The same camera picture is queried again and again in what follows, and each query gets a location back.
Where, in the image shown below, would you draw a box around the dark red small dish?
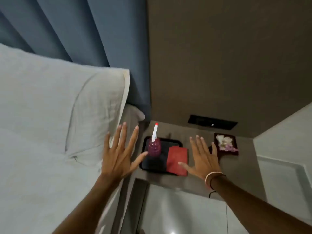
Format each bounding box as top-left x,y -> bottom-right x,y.
209,133 -> 239,161

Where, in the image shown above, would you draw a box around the black rectangular tray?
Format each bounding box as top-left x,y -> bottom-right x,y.
139,136 -> 183,176

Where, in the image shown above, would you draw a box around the white and pink flower petals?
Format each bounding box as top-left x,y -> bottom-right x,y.
216,135 -> 238,153

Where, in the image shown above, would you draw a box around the white pillow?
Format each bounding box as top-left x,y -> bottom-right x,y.
0,42 -> 130,166

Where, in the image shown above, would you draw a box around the black wrist thread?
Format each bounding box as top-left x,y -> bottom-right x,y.
209,174 -> 226,199

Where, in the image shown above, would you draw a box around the pink spray bottle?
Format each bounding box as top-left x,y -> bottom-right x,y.
147,123 -> 162,157

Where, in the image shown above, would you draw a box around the red folded cloth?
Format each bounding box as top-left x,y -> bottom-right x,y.
166,146 -> 189,177

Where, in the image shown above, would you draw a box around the black wall socket panel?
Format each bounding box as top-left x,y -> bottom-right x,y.
188,115 -> 238,131

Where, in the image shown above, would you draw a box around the white bed sheet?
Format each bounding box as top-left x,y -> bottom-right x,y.
0,129 -> 125,234

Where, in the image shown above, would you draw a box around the person's left hand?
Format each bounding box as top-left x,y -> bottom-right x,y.
101,122 -> 149,181

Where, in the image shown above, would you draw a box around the person's right hand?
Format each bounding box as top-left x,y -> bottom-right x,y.
178,135 -> 223,181

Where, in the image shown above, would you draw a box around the blue curtain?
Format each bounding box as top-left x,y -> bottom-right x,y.
0,0 -> 151,123

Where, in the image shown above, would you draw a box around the person's left forearm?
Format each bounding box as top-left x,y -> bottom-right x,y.
52,174 -> 123,234

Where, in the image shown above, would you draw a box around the person's right forearm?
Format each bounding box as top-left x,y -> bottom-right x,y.
210,176 -> 312,234

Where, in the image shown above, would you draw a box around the pale pink bangle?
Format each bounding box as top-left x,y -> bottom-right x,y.
205,171 -> 224,189

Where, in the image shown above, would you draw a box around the grey pillow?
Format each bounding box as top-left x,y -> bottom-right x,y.
119,103 -> 146,145

